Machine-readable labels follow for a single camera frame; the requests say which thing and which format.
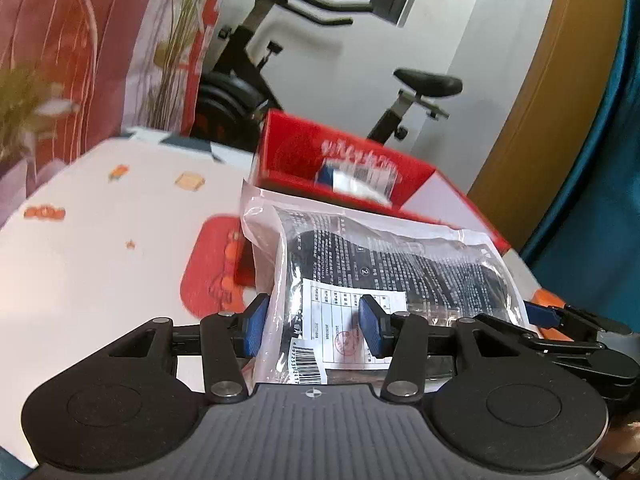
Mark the black exercise bike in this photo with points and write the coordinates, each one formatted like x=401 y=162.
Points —
x=240 y=75

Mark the blue cotton pad pack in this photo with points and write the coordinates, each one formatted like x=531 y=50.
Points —
x=350 y=175

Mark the yellow wooden panel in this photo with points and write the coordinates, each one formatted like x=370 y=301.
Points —
x=550 y=85

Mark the blue curtain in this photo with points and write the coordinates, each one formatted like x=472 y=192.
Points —
x=600 y=210

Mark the blue fluffy blanket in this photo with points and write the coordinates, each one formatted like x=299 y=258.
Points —
x=10 y=465

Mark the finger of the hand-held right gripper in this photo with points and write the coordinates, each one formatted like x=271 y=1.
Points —
x=542 y=314
x=565 y=345

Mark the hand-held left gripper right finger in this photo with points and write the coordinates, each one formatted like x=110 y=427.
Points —
x=372 y=322

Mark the printed tablecloth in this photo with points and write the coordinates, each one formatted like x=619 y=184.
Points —
x=100 y=260

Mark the printed backdrop cloth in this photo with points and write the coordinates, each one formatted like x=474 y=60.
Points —
x=50 y=35

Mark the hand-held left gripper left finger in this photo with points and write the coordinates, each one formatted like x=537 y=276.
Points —
x=256 y=327

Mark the red cardboard box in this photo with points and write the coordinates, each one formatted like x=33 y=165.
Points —
x=300 y=145

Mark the black pack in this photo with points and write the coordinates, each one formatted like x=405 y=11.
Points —
x=400 y=260

